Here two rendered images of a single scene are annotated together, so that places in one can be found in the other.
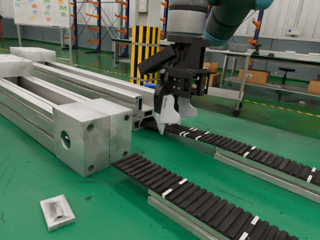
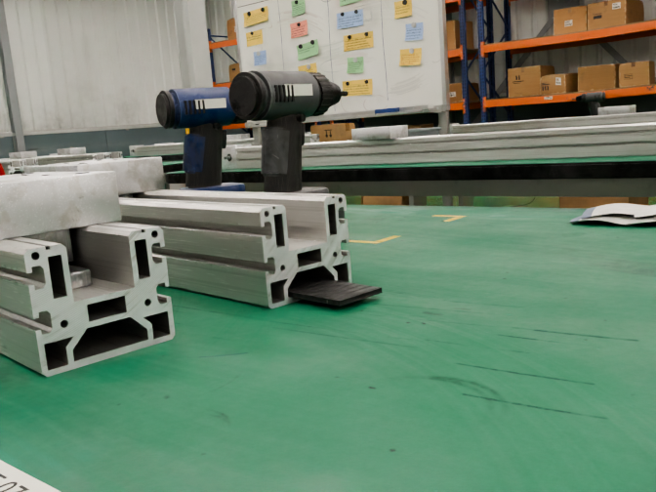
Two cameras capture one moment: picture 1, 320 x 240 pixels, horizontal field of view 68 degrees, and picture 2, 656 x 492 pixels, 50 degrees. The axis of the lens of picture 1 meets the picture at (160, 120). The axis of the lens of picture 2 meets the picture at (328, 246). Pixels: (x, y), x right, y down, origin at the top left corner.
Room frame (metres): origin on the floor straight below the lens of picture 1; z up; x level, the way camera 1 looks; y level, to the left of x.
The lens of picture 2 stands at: (1.51, 0.87, 0.93)
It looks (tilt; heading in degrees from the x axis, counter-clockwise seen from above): 10 degrees down; 188
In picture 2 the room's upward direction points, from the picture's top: 4 degrees counter-clockwise
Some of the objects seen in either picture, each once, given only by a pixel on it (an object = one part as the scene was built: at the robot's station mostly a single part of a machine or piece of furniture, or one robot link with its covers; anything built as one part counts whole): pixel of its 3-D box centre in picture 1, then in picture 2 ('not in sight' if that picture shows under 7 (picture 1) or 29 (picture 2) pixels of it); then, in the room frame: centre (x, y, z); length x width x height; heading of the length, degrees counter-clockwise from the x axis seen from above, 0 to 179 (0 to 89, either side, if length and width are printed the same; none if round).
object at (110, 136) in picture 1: (99, 131); not in sight; (0.39, 0.11, 0.83); 0.12 x 0.09 x 0.10; 141
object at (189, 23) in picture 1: (186, 25); not in sight; (0.50, -0.04, 1.02); 0.08 x 0.08 x 0.05
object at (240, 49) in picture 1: (211, 74); not in sight; (3.58, -0.72, 0.50); 1.03 x 0.55 x 1.01; 69
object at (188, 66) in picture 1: (184, 66); not in sight; (0.50, -0.04, 0.94); 0.09 x 0.08 x 0.12; 51
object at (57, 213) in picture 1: (56, 211); not in sight; (0.23, 0.12, 0.78); 0.05 x 0.03 x 0.01; 37
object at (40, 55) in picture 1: (33, 57); (15, 218); (0.97, 0.53, 0.87); 0.16 x 0.11 x 0.07; 51
